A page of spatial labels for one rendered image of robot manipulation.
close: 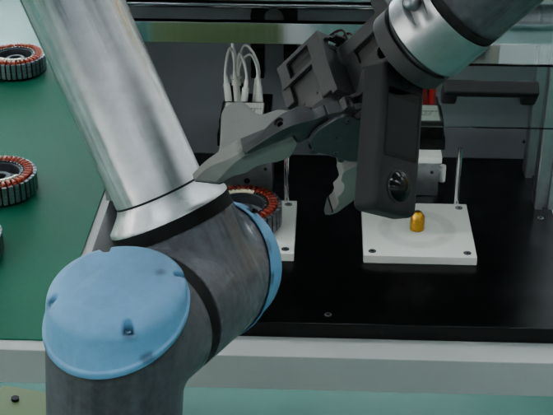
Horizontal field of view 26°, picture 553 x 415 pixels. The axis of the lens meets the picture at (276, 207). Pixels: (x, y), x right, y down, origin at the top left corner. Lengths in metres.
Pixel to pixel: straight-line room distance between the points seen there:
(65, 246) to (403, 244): 0.47
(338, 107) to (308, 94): 0.04
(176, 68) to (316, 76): 0.90
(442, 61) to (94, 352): 0.35
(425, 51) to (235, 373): 0.68
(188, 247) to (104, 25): 0.21
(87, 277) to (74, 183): 0.88
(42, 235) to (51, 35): 0.70
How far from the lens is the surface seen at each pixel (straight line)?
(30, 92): 2.20
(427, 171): 1.75
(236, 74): 1.73
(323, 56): 0.95
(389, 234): 1.64
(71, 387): 0.98
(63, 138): 2.01
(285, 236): 1.63
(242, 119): 0.97
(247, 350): 1.46
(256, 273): 1.09
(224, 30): 1.64
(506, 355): 1.48
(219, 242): 1.06
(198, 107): 1.86
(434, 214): 1.70
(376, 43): 0.94
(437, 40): 0.89
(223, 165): 0.95
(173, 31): 1.65
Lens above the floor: 1.59
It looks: 28 degrees down
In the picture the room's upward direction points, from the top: straight up
